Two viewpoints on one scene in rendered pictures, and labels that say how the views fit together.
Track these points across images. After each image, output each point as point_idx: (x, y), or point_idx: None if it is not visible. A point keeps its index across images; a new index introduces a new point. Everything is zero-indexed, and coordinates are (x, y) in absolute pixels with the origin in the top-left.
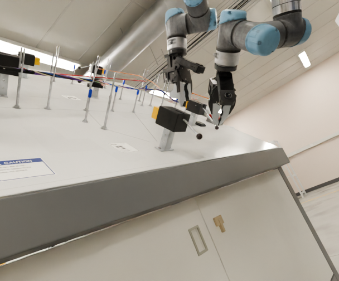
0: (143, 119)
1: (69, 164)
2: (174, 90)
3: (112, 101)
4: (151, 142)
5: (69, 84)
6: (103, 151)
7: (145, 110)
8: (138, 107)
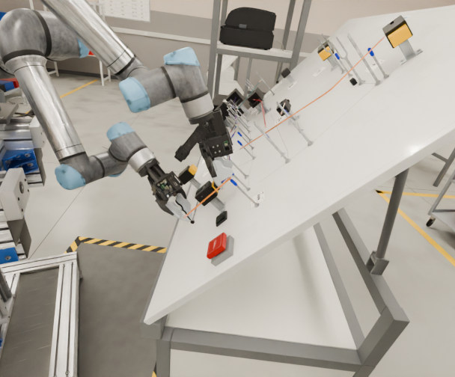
0: (236, 169)
1: (203, 164)
2: (222, 161)
3: (284, 134)
4: (206, 180)
5: (345, 78)
6: (206, 168)
7: (262, 163)
8: (273, 155)
